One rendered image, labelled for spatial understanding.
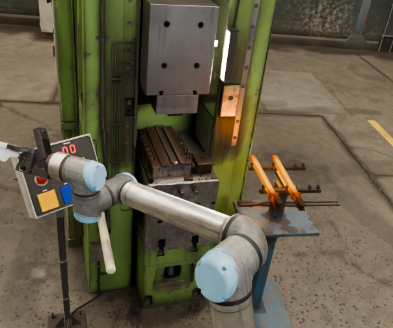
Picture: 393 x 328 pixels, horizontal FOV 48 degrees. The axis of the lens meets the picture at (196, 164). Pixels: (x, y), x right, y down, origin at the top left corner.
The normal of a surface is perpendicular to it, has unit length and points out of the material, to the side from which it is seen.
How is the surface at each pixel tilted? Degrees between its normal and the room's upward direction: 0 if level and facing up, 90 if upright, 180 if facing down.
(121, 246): 90
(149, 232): 90
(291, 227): 0
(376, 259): 0
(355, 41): 90
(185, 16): 90
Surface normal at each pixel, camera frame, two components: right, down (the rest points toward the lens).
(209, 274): -0.65, 0.22
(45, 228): 0.10, -0.85
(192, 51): 0.29, 0.52
